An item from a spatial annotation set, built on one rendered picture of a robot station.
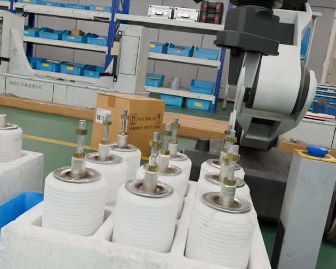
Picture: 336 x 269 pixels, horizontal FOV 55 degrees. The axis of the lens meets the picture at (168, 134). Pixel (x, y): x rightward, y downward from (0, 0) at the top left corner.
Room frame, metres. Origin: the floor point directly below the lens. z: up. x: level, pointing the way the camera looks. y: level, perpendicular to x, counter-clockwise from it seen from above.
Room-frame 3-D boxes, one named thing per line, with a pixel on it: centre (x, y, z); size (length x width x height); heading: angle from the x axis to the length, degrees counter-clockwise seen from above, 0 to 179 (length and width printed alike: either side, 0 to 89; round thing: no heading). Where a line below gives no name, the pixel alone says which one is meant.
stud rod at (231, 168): (0.46, -0.10, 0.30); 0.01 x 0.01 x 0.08
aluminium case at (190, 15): (5.45, -0.04, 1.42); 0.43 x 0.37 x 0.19; 173
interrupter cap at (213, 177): (0.58, -0.12, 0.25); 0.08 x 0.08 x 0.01
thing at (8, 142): (0.77, 0.40, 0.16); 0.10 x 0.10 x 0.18
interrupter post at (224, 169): (0.58, -0.12, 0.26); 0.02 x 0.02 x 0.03
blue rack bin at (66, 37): (5.76, 1.77, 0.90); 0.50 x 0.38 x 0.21; 171
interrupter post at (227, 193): (0.46, -0.10, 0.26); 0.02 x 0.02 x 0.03
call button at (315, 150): (0.63, -0.30, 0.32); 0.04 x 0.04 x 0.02
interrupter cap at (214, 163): (0.70, -0.13, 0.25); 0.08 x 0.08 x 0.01
